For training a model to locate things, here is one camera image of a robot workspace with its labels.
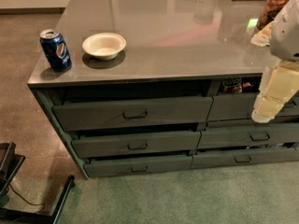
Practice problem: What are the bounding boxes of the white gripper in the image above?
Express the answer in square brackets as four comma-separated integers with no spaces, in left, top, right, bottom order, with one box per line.
[251,61,299,123]

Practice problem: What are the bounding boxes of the grey drawer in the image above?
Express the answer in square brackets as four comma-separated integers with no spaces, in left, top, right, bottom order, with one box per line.
[197,123,299,149]
[208,92,299,121]
[53,96,212,131]
[84,154,192,177]
[191,147,299,169]
[72,131,201,158]

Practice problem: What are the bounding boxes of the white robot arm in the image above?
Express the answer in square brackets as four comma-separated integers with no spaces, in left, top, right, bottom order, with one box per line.
[251,0,299,123]

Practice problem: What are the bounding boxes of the snack bags in drawer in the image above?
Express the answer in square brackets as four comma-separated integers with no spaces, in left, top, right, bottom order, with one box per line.
[220,77,261,93]

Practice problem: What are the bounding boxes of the grey drawer cabinet with countertop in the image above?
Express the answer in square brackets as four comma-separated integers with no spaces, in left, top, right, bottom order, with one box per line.
[28,0,299,177]

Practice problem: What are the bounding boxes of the clear jar of snacks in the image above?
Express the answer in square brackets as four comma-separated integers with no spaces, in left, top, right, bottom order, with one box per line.
[256,0,289,30]

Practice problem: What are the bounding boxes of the white paper bowl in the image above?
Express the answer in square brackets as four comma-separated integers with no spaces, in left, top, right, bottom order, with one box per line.
[82,33,126,61]

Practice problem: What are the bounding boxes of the blue Pepsi soda can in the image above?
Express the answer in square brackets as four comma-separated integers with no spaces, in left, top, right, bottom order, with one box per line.
[39,29,72,72]

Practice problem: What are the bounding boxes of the black stand base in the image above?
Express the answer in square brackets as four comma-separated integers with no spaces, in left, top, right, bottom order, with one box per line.
[0,142,75,224]

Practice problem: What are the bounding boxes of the black cable on floor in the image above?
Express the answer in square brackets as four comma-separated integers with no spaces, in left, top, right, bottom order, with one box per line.
[0,175,47,207]

